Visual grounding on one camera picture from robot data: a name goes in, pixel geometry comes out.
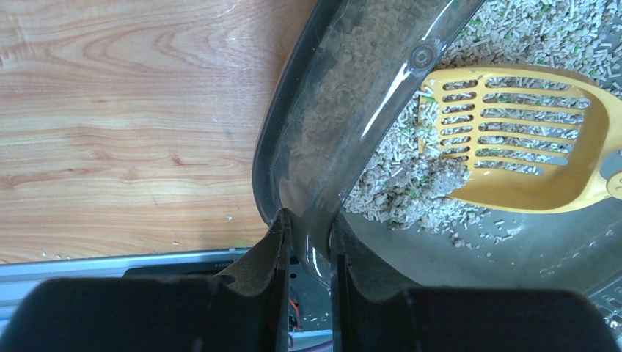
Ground yellow litter scoop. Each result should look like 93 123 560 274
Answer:
420 65 621 213

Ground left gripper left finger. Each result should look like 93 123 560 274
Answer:
1 210 292 351

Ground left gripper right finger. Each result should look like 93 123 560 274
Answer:
330 216 618 351

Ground grey litter box tray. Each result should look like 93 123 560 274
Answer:
252 1 621 334

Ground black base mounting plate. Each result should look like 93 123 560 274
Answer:
121 257 336 352

